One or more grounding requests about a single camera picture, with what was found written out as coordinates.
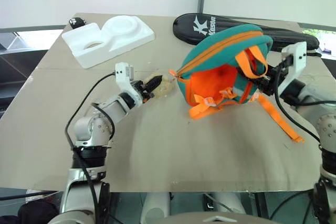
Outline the black racket bag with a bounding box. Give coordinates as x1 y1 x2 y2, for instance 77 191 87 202
172 13 320 52

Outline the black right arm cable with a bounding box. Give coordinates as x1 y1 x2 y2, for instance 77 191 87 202
272 61 322 143

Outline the orange and teal backpack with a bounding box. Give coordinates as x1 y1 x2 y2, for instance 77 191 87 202
169 24 306 144

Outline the grey robot chest plate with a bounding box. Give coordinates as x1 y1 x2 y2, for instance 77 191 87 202
156 211 277 224

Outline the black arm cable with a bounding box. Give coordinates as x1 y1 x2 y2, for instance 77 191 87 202
64 72 117 224
272 61 322 143

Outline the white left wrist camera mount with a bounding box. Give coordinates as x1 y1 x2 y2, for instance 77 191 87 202
114 62 144 104

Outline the small black white object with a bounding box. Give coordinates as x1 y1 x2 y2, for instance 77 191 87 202
68 17 87 29

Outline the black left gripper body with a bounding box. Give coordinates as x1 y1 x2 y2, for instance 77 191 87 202
130 79 148 103

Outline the black floor cable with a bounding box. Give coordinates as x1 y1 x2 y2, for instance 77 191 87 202
0 190 57 201

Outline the white foam packaging tray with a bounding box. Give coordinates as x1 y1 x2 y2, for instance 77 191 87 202
61 15 156 70

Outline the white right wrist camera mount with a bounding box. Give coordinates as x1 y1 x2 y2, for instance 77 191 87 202
279 40 308 89

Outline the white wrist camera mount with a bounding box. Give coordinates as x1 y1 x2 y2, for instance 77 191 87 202
114 62 144 104
279 40 308 89

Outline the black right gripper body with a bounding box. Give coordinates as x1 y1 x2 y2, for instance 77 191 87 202
259 62 290 97

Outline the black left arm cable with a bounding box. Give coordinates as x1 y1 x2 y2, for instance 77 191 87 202
64 72 117 224

